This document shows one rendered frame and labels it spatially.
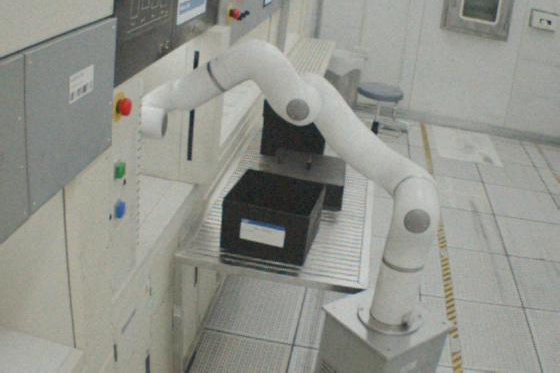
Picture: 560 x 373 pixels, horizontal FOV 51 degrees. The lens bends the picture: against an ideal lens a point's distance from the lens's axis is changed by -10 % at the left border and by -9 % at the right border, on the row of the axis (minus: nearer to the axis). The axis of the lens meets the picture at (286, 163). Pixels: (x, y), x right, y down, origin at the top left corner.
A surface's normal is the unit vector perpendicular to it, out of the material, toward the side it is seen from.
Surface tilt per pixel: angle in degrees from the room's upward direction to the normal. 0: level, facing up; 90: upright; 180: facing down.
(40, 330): 90
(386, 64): 90
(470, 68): 90
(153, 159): 90
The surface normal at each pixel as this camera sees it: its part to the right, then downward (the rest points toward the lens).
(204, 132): -0.15, 0.36
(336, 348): -0.80, 0.14
